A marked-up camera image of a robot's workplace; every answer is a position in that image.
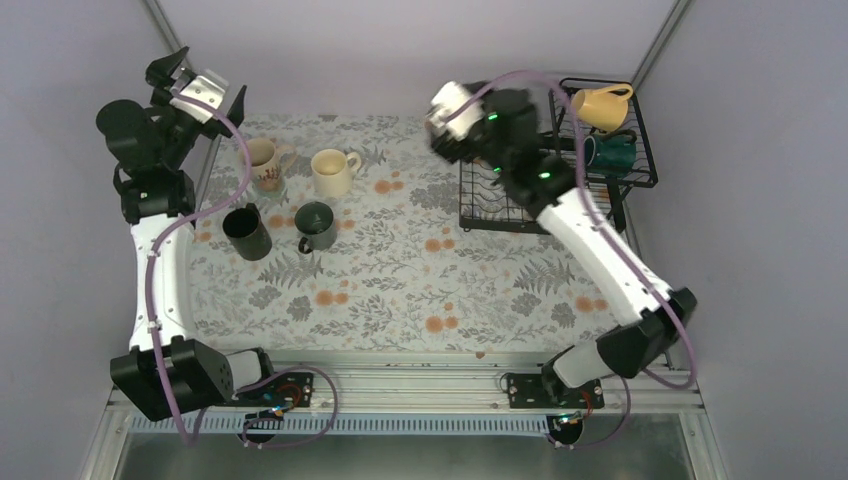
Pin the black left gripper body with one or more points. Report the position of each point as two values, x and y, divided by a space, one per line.
161 94

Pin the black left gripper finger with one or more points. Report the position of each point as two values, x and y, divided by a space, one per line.
236 113
160 72

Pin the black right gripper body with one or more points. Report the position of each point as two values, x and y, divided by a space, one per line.
448 148

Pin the tall floral cream mug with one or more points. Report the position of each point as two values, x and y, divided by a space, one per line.
269 164

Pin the short cream mug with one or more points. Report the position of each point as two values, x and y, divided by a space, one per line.
333 172

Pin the matte black mug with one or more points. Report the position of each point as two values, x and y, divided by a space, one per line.
245 230

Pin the dark grey mug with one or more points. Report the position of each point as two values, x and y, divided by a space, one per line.
315 222

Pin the yellow mug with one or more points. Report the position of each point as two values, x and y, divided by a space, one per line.
604 108

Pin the teal green mug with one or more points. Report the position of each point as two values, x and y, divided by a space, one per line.
614 153

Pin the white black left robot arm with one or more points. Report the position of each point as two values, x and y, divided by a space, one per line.
167 370

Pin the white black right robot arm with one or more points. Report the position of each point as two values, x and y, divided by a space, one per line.
651 315

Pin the floral patterned table mat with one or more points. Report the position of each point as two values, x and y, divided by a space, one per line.
402 275

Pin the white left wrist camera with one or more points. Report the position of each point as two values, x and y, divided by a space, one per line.
208 88

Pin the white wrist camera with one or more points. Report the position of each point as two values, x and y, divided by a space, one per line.
208 88
453 112

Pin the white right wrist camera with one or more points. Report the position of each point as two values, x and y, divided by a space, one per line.
453 112

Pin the black wire dish rack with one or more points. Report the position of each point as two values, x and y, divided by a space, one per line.
509 201

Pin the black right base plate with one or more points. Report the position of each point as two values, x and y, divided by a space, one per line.
526 391

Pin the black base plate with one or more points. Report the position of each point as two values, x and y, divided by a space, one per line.
292 390
526 391

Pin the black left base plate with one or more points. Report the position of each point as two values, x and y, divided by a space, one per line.
292 390

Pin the aluminium rail frame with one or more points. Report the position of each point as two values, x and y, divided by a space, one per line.
420 416

